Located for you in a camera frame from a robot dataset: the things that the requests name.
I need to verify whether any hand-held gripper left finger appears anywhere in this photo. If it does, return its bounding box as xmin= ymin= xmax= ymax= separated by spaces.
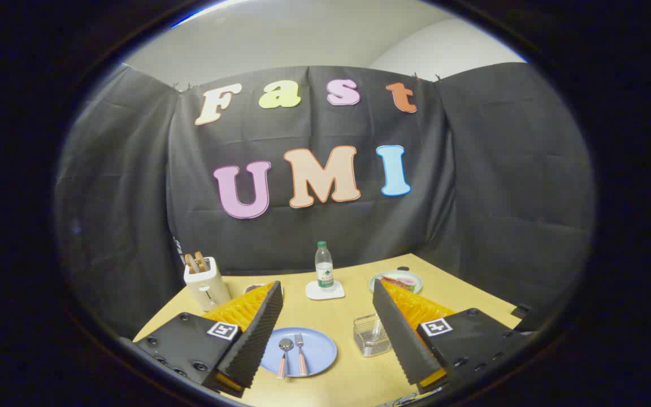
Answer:
xmin=133 ymin=281 xmax=284 ymax=398

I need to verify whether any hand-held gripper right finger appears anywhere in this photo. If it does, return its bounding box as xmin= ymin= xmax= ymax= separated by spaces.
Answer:
xmin=372 ymin=279 xmax=535 ymax=395

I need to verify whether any spoon with red checked handle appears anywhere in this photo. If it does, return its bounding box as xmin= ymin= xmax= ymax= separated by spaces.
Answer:
xmin=277 ymin=338 xmax=294 ymax=380

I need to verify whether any fork with red checked handle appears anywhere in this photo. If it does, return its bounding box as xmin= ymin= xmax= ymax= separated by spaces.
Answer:
xmin=294 ymin=333 xmax=309 ymax=376

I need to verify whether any pale green food plate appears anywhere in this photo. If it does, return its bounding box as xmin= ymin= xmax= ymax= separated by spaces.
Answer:
xmin=369 ymin=270 xmax=423 ymax=295

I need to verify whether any light blue round plate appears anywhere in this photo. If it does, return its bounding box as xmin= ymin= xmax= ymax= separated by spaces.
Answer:
xmin=260 ymin=327 xmax=338 ymax=378

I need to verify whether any cream white toaster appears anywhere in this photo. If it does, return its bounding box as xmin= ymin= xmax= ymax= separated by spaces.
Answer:
xmin=183 ymin=257 xmax=231 ymax=312

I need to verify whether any white square coaster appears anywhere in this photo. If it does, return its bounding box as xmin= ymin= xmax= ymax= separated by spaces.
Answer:
xmin=305 ymin=280 xmax=345 ymax=301

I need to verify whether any clear water bottle green cap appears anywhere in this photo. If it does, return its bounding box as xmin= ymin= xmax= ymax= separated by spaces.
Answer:
xmin=315 ymin=241 xmax=335 ymax=290

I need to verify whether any clear wire cutlery basket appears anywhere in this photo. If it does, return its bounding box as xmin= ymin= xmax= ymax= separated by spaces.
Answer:
xmin=353 ymin=314 xmax=392 ymax=358

